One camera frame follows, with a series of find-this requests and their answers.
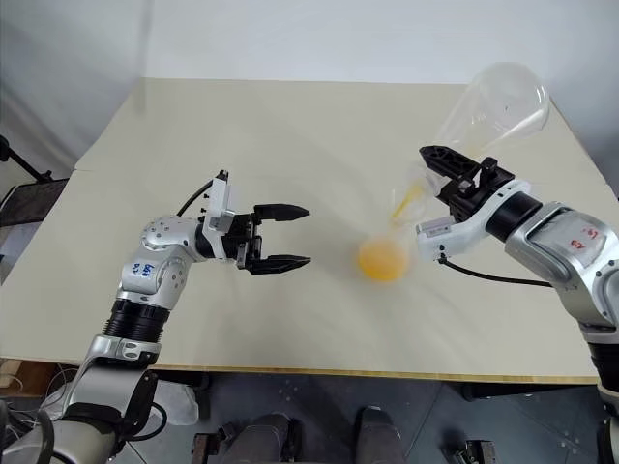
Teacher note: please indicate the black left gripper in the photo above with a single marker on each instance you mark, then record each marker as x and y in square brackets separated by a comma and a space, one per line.
[246, 241]

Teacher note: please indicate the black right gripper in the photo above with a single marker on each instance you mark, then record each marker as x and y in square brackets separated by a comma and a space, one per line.
[483, 186]

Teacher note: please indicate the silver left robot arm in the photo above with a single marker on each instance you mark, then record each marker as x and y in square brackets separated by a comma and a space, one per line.
[155, 261]

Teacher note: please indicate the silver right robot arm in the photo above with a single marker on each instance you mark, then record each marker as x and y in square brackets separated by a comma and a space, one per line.
[556, 251]

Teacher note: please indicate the clear plastic bag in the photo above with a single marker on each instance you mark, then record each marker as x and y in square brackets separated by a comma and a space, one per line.
[179, 403]

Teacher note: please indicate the dark rounded block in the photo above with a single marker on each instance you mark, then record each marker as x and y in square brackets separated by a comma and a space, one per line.
[261, 435]
[384, 435]

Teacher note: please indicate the dark grey board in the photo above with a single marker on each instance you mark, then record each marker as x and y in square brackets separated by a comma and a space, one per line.
[34, 198]

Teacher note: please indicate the black tripod stand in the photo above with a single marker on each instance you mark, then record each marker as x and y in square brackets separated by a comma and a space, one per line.
[24, 162]

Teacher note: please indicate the white robot torso shell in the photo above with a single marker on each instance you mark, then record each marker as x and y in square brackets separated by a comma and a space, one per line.
[72, 444]

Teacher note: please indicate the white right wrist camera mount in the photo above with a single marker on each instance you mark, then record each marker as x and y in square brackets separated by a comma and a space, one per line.
[459, 232]

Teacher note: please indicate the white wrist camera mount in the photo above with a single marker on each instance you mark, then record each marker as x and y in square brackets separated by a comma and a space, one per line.
[220, 203]
[459, 232]

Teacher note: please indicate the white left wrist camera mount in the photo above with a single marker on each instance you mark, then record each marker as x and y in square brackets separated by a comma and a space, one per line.
[220, 203]

